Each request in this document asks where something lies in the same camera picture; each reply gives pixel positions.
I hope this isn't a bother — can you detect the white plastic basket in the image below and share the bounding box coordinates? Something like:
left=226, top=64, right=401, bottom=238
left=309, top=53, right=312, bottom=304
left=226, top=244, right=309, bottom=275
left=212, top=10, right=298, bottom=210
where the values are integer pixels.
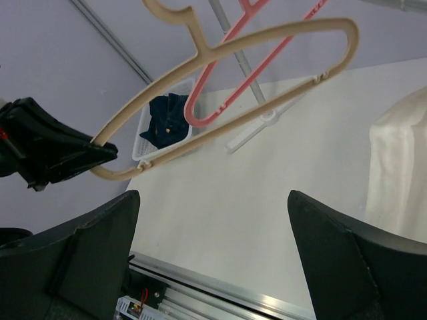
left=132, top=78, right=201, bottom=162

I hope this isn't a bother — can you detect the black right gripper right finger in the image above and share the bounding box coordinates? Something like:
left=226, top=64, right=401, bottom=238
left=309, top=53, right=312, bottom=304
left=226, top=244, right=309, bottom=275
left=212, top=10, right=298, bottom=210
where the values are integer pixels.
left=288, top=190, right=426, bottom=319

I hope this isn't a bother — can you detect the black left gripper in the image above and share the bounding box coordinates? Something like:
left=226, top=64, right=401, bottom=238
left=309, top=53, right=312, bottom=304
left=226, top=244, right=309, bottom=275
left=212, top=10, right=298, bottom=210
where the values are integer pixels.
left=1, top=97, right=118, bottom=192

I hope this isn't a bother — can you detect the beige hanger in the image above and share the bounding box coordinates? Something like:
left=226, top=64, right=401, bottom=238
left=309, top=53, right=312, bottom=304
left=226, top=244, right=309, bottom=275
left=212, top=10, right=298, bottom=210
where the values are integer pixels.
left=89, top=0, right=361, bottom=183

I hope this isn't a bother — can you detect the pink plastic hanger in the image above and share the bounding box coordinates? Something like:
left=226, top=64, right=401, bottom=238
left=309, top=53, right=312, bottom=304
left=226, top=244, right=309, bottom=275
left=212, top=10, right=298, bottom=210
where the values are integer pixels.
left=184, top=0, right=330, bottom=129

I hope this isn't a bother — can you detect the aluminium mounting rail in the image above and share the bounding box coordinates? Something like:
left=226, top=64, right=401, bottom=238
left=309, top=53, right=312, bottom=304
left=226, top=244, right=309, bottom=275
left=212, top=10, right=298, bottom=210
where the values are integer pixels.
left=130, top=251, right=316, bottom=319

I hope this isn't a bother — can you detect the silver clothes rack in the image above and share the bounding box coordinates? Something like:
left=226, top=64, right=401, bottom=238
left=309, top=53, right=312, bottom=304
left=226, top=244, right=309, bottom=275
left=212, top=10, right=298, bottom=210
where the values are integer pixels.
left=209, top=1, right=426, bottom=154

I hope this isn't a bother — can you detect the dark blue denim skirt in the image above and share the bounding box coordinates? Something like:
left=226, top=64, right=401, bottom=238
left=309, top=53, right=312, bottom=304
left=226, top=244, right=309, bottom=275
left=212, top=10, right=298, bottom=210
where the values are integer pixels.
left=139, top=93, right=189, bottom=149

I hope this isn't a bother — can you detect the cream white garment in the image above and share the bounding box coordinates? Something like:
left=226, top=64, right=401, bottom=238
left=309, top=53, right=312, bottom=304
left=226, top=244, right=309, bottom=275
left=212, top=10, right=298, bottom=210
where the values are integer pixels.
left=366, top=88, right=426, bottom=242

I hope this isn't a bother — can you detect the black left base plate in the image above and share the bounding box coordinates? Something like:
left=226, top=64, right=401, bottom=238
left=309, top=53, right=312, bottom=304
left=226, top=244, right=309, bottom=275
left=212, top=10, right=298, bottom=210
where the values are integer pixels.
left=121, top=254, right=167, bottom=309

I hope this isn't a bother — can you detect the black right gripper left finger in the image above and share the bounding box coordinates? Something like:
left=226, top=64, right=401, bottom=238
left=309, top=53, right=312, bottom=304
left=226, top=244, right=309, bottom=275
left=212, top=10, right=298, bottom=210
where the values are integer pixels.
left=1, top=191, right=140, bottom=319

